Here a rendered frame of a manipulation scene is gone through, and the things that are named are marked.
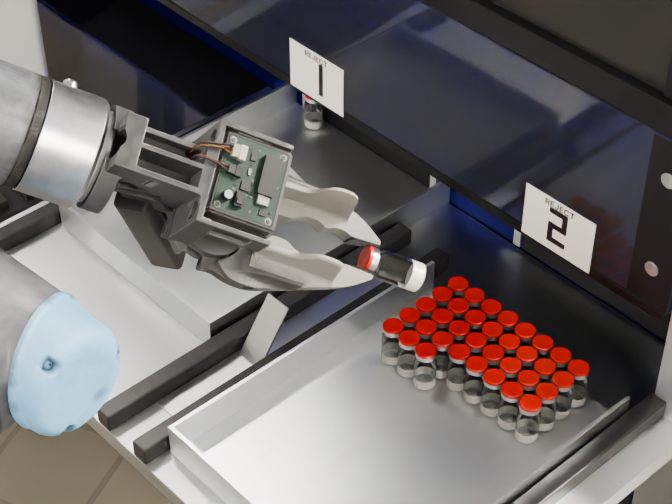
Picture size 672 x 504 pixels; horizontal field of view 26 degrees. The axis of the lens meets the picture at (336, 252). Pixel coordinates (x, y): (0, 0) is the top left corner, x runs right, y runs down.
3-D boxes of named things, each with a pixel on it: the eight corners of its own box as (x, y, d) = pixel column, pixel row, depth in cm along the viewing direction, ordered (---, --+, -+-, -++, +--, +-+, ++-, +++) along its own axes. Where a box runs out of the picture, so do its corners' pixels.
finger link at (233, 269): (294, 306, 100) (179, 256, 97) (286, 309, 101) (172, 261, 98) (315, 244, 101) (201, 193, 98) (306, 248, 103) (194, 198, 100)
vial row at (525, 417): (408, 336, 146) (410, 303, 143) (542, 436, 136) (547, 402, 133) (392, 347, 145) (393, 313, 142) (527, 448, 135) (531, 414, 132)
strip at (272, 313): (271, 335, 146) (269, 292, 143) (290, 351, 145) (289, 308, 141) (158, 404, 139) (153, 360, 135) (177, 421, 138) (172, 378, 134)
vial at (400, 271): (415, 266, 106) (364, 247, 105) (430, 261, 104) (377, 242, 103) (409, 295, 105) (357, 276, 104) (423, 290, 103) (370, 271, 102)
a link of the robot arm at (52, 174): (3, 201, 95) (37, 89, 98) (70, 223, 97) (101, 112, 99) (28, 174, 89) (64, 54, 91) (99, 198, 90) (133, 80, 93)
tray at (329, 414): (430, 285, 152) (432, 260, 150) (625, 423, 137) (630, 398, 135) (170, 452, 135) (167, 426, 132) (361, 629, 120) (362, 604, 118)
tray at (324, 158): (295, 102, 177) (294, 78, 174) (449, 202, 162) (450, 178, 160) (62, 225, 159) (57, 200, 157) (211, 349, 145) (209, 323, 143)
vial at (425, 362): (424, 371, 142) (426, 337, 139) (440, 383, 141) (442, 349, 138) (408, 382, 141) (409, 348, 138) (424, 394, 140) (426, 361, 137)
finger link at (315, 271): (389, 304, 98) (267, 250, 95) (352, 317, 103) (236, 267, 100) (401, 262, 99) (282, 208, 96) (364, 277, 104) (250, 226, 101)
